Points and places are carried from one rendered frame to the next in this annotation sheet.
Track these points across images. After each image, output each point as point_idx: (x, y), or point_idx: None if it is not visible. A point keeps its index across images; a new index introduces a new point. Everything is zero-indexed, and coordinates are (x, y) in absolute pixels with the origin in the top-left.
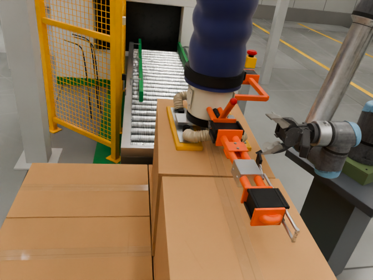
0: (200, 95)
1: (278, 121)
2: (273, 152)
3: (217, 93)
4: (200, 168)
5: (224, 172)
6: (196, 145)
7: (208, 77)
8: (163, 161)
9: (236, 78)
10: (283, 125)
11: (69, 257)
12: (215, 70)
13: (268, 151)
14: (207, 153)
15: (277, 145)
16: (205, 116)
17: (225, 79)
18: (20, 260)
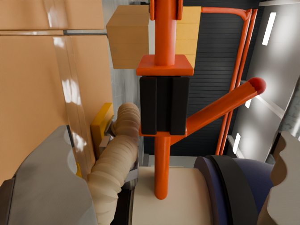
0: (183, 168)
1: (297, 165)
2: (18, 182)
3: (200, 183)
4: (86, 60)
5: (58, 51)
6: (104, 122)
7: (230, 157)
8: (107, 64)
9: (255, 211)
10: (297, 209)
11: (27, 33)
12: (249, 164)
13: (54, 151)
14: (85, 119)
15: (85, 195)
16: (144, 170)
17: (243, 177)
18: (50, 30)
